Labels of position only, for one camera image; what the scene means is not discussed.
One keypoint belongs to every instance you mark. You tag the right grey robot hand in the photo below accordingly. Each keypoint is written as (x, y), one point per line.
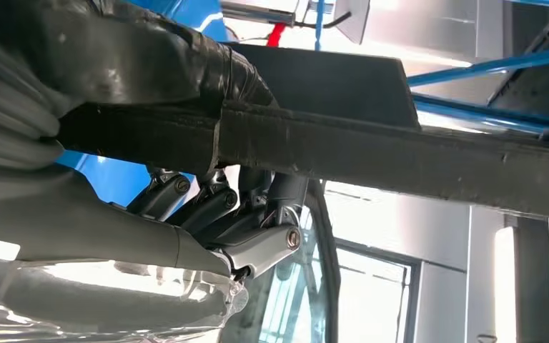
(90, 222)

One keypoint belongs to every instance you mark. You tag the blue metal shelf rack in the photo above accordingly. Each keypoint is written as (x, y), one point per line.
(113, 182)

